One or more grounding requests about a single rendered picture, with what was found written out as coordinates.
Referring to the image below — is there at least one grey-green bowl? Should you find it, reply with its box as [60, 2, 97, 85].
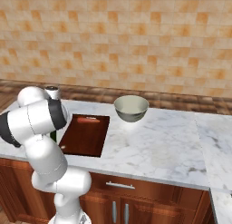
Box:
[113, 94, 150, 123]

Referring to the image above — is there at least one orange vegetable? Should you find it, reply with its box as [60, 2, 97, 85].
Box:
[76, 116, 102, 123]

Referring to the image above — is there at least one brown wooden tray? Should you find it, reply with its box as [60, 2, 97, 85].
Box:
[57, 113, 111, 159]

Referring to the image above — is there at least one dark green vegetable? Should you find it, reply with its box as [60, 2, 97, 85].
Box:
[50, 130, 59, 144]

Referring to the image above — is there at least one brown wooden drawer front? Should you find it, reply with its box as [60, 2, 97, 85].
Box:
[86, 171, 210, 205]

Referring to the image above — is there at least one brown wooden cupboard door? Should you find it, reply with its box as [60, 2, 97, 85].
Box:
[0, 158, 58, 224]
[79, 194, 122, 224]
[120, 197, 210, 224]

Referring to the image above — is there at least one silver drawer handle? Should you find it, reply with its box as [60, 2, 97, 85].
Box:
[105, 180, 136, 190]

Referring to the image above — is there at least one silver cupboard door handle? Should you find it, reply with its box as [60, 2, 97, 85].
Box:
[111, 200, 118, 224]
[123, 202, 131, 224]

